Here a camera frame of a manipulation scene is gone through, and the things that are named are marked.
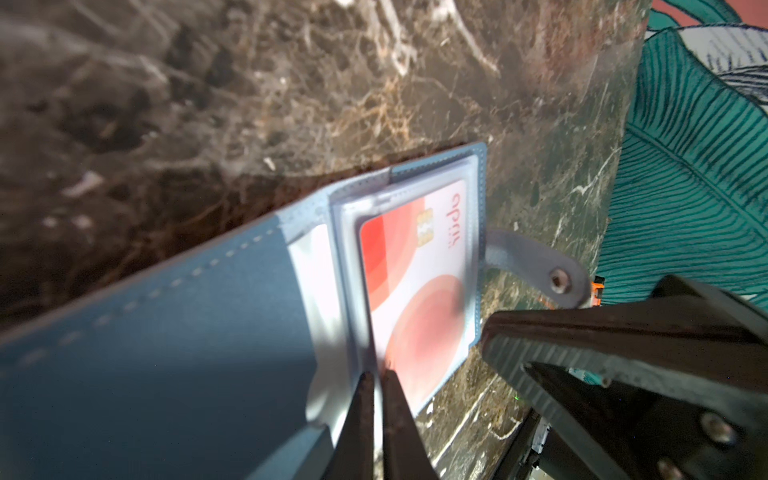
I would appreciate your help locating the blue card holder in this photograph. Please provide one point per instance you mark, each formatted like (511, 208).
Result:
(239, 359)

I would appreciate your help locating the red white credit card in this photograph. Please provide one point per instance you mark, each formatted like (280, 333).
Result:
(415, 266)

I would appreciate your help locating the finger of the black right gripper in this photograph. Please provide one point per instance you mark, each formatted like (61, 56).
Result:
(671, 387)

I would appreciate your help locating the orange toy car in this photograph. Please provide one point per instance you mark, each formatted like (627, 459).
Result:
(597, 289)

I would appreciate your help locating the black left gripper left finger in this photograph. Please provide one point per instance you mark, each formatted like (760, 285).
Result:
(353, 457)

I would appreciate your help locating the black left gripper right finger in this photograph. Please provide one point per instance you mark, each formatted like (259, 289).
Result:
(404, 455)

